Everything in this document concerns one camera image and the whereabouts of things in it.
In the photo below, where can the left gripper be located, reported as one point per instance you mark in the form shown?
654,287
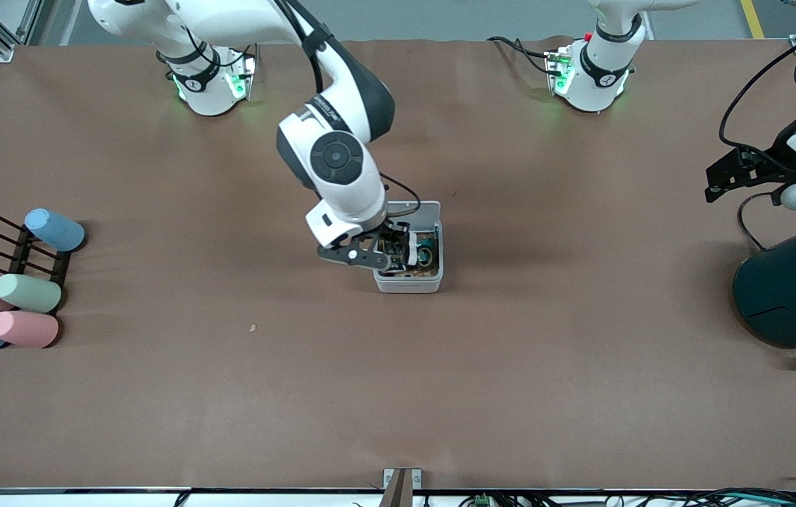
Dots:
768,159

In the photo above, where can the white square trash bin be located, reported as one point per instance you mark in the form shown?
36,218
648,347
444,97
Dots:
408,285

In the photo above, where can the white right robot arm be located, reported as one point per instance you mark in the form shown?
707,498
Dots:
334,158

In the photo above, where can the black cup rack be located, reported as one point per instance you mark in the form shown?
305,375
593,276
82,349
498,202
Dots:
39,264

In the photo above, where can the metal table edge bracket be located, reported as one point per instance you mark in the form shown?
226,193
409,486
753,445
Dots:
402,480

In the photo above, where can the brown paper table cover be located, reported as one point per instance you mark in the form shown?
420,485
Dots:
369,394

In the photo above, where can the small green connector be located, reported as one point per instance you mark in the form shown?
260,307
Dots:
482,501

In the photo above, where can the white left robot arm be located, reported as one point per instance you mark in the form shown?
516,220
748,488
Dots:
598,77

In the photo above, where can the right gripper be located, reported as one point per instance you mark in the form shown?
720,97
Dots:
393,244

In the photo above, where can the green plastic cup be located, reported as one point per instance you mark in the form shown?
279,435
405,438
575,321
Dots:
28,293

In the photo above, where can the dark teal round container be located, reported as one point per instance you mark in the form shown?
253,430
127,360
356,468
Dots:
792,289

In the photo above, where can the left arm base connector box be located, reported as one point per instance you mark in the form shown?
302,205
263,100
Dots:
559,70

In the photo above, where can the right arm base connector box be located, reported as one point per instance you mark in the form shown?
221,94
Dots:
243,76

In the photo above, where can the small white box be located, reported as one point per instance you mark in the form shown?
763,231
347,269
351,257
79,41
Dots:
412,253

